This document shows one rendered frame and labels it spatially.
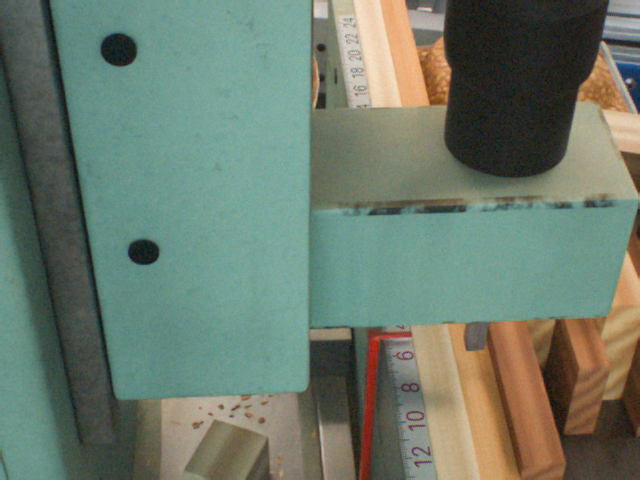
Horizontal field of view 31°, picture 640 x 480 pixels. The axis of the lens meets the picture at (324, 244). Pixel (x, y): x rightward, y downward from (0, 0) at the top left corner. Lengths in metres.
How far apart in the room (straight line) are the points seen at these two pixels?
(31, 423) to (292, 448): 0.31
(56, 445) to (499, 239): 0.19
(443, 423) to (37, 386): 0.20
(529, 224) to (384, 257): 0.06
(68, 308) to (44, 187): 0.06
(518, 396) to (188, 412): 0.25
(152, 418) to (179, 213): 0.34
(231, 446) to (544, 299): 0.24
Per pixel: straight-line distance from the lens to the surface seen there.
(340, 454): 0.69
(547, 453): 0.53
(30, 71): 0.36
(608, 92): 0.82
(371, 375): 0.57
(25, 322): 0.39
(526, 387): 0.55
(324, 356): 0.71
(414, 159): 0.47
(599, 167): 0.48
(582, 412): 0.59
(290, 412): 0.72
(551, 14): 0.42
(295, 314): 0.44
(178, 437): 0.71
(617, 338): 0.59
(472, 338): 0.55
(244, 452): 0.66
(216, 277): 0.42
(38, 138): 0.38
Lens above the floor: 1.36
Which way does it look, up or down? 42 degrees down
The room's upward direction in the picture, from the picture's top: 1 degrees clockwise
